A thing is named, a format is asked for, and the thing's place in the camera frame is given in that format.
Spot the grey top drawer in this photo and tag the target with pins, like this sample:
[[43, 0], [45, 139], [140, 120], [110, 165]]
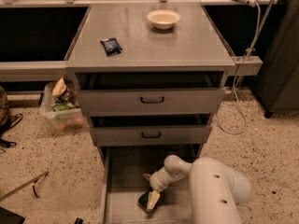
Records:
[[149, 93]]

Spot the dark backpack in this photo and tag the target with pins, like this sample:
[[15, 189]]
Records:
[[7, 121]]

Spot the black object bottom left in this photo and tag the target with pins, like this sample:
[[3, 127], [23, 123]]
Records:
[[7, 217]]

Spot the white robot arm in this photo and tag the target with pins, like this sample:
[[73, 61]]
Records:
[[215, 189]]

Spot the clear plastic bin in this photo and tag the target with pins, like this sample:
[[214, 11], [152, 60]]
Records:
[[59, 119]]

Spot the dark rolling cabinet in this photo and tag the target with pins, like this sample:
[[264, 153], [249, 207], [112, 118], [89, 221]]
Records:
[[277, 85]]

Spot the white bowl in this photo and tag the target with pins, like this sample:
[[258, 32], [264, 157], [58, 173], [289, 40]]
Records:
[[163, 19]]

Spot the grey drawer cabinet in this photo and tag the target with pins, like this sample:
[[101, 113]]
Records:
[[192, 45]]

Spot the grey bottom drawer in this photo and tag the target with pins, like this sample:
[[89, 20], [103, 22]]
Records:
[[124, 183]]

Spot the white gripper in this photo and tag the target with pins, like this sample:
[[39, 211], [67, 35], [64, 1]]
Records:
[[155, 183]]

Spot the grey drawer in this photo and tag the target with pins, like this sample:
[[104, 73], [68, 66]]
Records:
[[150, 130], [149, 93], [124, 183]]

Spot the tan snack bag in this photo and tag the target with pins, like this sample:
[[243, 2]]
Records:
[[61, 92]]

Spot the dark blue snack packet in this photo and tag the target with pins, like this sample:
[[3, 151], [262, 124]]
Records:
[[111, 46]]

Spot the metal bar on floor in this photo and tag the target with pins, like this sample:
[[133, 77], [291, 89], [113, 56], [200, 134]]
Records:
[[24, 185]]

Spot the grey middle drawer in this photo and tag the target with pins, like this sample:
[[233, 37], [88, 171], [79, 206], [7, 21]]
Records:
[[150, 130]]

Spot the green yellow sponge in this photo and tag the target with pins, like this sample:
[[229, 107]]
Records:
[[143, 200]]

